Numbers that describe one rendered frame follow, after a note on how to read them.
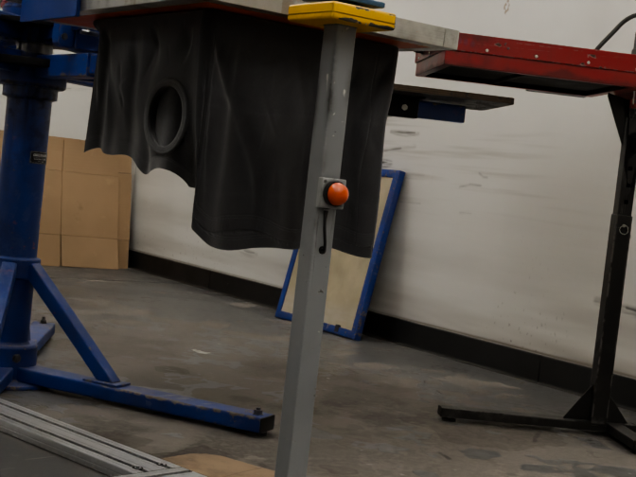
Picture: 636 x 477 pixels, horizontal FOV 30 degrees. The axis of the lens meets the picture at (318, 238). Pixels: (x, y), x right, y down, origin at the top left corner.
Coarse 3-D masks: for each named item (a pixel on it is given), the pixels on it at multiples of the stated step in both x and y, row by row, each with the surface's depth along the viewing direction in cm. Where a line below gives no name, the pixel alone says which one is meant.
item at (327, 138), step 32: (352, 32) 195; (320, 64) 196; (320, 96) 196; (320, 128) 195; (320, 160) 194; (320, 192) 193; (320, 224) 195; (320, 256) 196; (320, 288) 197; (320, 320) 197; (288, 352) 199; (288, 384) 198; (288, 416) 198; (288, 448) 197
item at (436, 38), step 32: (96, 0) 233; (128, 0) 221; (160, 0) 211; (192, 0) 204; (224, 0) 202; (256, 0) 206; (288, 0) 209; (384, 32) 223; (416, 32) 227; (448, 32) 231
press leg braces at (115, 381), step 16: (0, 272) 326; (32, 272) 332; (0, 288) 322; (48, 288) 330; (0, 304) 318; (48, 304) 330; (64, 304) 330; (0, 320) 315; (64, 320) 328; (0, 336) 314; (80, 336) 325; (80, 352) 325; (96, 352) 325; (96, 368) 323; (112, 368) 325; (112, 384) 319; (128, 384) 324
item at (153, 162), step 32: (128, 32) 236; (160, 32) 225; (192, 32) 215; (96, 64) 251; (128, 64) 236; (160, 64) 224; (192, 64) 215; (96, 96) 250; (128, 96) 237; (160, 96) 226; (192, 96) 215; (96, 128) 249; (128, 128) 238; (160, 128) 225; (192, 128) 215; (160, 160) 222; (192, 160) 217
